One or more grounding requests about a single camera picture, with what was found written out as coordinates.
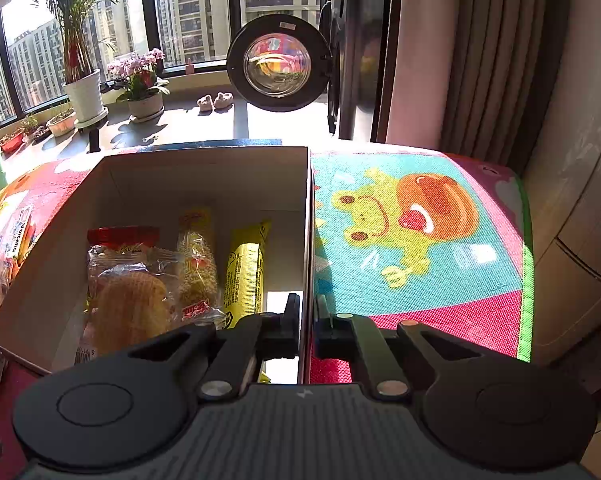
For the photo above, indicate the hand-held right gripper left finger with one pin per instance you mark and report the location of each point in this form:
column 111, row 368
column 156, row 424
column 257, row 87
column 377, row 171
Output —
column 290, row 320

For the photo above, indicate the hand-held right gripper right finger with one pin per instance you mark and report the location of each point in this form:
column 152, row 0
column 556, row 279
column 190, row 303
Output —
column 325, row 330

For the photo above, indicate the long yellow snack packet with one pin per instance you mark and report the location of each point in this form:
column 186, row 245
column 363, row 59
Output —
column 245, row 270

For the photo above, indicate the clear noodle snack packet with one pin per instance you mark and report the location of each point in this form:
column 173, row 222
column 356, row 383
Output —
column 198, row 265

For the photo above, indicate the yellow label bread packet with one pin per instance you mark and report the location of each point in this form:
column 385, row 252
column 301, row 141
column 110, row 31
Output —
column 130, row 300

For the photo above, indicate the cardboard box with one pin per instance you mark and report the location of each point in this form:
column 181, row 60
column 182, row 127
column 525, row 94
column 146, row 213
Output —
column 205, row 180

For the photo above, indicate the colourful cartoon play mat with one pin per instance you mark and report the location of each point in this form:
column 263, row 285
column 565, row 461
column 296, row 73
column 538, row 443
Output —
column 420, row 270

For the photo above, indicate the pair of small slippers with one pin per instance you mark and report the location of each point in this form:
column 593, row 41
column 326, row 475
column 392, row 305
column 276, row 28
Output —
column 216, row 101

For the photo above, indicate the round washing machine door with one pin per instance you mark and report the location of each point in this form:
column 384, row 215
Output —
column 278, row 65

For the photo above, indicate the pink flowering potted plant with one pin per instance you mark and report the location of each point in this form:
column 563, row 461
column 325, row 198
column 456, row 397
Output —
column 143, row 85

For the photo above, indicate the grey washing machine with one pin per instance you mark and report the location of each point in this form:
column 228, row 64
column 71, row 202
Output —
column 360, row 50

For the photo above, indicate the beige cabinet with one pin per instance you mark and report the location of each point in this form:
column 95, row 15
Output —
column 580, row 210

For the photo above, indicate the tall plant in white pot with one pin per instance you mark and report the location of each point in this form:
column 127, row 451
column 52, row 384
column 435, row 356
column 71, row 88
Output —
column 85, row 95

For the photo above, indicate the beige curtain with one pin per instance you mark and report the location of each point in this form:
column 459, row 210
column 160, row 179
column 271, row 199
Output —
column 500, row 60

